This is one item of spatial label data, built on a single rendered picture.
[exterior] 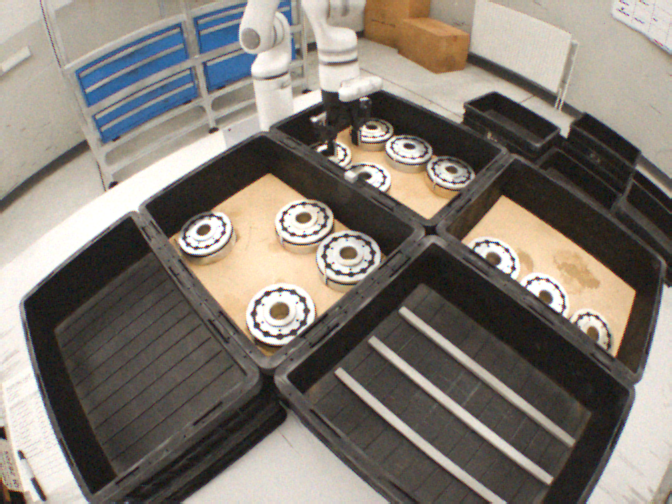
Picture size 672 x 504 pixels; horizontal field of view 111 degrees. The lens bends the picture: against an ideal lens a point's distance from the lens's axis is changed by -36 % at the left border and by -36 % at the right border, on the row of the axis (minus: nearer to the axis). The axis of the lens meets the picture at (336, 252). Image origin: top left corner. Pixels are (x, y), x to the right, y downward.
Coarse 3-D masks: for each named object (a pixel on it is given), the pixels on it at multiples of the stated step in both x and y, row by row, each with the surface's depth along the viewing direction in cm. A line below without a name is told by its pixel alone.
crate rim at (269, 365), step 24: (240, 144) 66; (288, 144) 65; (168, 192) 59; (360, 192) 56; (144, 216) 54; (408, 216) 52; (168, 240) 51; (408, 240) 49; (384, 264) 48; (360, 288) 45; (216, 312) 43; (336, 312) 43; (240, 336) 41; (312, 336) 41; (264, 360) 39
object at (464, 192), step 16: (304, 112) 72; (432, 112) 72; (272, 128) 69; (464, 128) 68; (496, 144) 64; (320, 160) 61; (496, 160) 61; (480, 176) 58; (384, 192) 56; (464, 192) 55; (400, 208) 53; (448, 208) 53; (432, 224) 51
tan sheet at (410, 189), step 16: (352, 160) 77; (368, 160) 77; (384, 160) 77; (400, 176) 73; (416, 176) 73; (400, 192) 70; (416, 192) 70; (432, 192) 70; (416, 208) 67; (432, 208) 67
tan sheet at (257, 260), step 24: (240, 192) 72; (264, 192) 71; (288, 192) 71; (240, 216) 67; (264, 216) 67; (240, 240) 63; (264, 240) 63; (192, 264) 60; (216, 264) 60; (240, 264) 60; (264, 264) 60; (288, 264) 60; (312, 264) 60; (216, 288) 57; (240, 288) 57; (312, 288) 57; (240, 312) 54
